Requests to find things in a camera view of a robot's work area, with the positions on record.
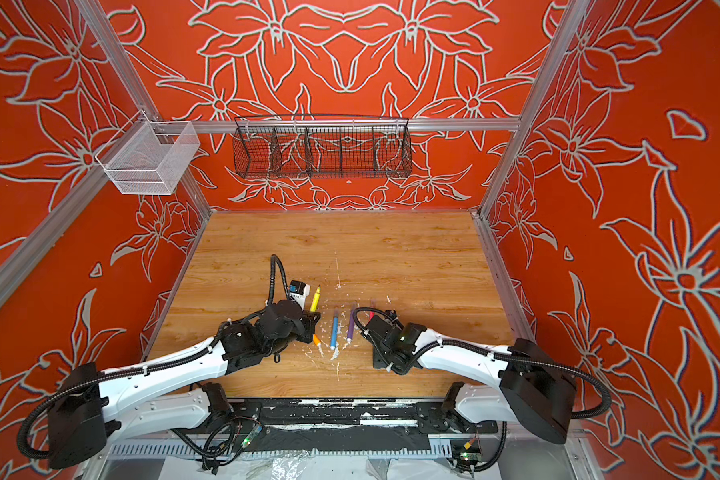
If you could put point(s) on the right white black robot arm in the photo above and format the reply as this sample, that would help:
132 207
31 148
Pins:
516 383

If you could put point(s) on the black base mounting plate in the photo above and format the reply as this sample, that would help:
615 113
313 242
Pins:
423 415

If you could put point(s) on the purple marker pen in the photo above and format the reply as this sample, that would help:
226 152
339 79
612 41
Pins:
351 324

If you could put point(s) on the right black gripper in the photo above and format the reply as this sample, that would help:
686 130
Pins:
377 363

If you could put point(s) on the blue marker pen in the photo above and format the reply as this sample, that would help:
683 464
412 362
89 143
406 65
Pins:
334 330

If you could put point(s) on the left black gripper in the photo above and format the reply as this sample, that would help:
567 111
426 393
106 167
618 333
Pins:
310 321

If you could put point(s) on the pink marker pen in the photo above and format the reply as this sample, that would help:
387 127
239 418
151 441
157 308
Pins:
372 304

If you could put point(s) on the yellow marker pen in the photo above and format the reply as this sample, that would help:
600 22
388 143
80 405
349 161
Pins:
315 300

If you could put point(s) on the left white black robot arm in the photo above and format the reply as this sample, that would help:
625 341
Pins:
92 408

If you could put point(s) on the black wire basket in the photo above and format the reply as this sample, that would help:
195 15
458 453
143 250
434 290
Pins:
332 148

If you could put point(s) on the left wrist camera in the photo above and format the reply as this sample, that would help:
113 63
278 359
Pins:
298 291

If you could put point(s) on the white wire basket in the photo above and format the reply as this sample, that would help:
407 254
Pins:
146 157

